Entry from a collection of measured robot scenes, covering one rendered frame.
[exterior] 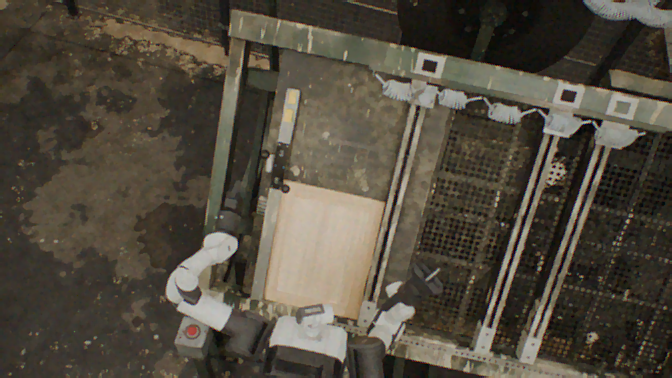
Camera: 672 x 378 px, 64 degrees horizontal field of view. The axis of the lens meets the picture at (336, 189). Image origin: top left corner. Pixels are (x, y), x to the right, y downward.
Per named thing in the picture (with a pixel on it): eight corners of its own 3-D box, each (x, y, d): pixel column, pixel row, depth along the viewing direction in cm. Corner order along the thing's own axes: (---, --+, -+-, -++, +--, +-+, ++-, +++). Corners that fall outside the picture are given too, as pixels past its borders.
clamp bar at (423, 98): (353, 316, 242) (350, 345, 219) (417, 51, 208) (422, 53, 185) (375, 321, 242) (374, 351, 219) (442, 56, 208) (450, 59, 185)
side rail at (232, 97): (203, 276, 249) (195, 287, 238) (238, 36, 217) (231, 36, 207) (215, 279, 249) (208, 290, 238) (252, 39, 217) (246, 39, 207)
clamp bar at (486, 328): (467, 341, 241) (476, 373, 218) (550, 80, 207) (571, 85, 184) (489, 346, 241) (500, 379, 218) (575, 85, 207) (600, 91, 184)
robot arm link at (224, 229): (207, 219, 207) (199, 247, 204) (229, 221, 202) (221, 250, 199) (225, 227, 217) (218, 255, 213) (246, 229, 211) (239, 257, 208)
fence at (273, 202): (252, 294, 243) (250, 298, 239) (289, 87, 216) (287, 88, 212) (263, 296, 243) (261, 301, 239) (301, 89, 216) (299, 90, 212)
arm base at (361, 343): (387, 374, 195) (383, 388, 184) (352, 375, 197) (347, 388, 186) (383, 334, 194) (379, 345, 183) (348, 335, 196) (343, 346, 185)
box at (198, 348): (179, 355, 237) (173, 342, 222) (188, 329, 243) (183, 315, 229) (205, 361, 236) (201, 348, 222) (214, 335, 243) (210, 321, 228)
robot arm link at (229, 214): (219, 188, 205) (211, 217, 202) (244, 193, 205) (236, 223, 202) (224, 197, 217) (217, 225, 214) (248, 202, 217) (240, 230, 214)
